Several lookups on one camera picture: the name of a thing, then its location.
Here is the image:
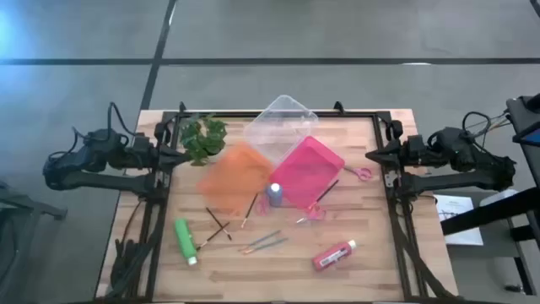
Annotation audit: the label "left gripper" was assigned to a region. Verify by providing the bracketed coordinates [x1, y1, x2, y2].
[154, 145, 193, 171]

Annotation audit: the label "dark blue paint bottle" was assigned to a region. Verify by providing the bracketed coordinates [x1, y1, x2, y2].
[266, 182, 284, 208]

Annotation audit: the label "black cable bundle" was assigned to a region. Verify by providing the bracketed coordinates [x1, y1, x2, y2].
[108, 198, 164, 299]

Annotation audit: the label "orange plastic bin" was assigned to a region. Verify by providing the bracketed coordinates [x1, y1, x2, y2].
[196, 142, 275, 214]

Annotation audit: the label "pink plastic bin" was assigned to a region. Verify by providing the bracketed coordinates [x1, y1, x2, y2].
[268, 135, 346, 210]

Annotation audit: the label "green paint bottle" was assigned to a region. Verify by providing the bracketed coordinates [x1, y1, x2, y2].
[174, 217, 198, 266]

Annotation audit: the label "dark paintbrush orange bristles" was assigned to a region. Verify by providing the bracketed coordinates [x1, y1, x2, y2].
[294, 179, 340, 224]

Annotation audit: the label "pink handled scissors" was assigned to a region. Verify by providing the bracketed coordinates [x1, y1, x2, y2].
[304, 201, 327, 222]
[254, 194, 272, 217]
[343, 166, 374, 182]

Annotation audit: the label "white paper sheet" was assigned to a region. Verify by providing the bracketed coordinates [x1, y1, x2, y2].
[434, 193, 484, 247]

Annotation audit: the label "clear plastic bin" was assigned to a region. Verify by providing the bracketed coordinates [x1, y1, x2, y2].
[243, 94, 320, 166]

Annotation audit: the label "green potted plant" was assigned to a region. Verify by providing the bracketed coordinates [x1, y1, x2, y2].
[179, 112, 229, 167]

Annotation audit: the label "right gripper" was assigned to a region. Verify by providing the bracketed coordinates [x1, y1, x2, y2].
[364, 141, 409, 169]

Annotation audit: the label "red paint bottle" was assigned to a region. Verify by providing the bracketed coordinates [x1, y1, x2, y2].
[311, 239, 358, 272]

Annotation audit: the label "brown paintbrush white bristles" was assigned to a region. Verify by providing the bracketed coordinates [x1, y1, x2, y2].
[240, 193, 260, 230]

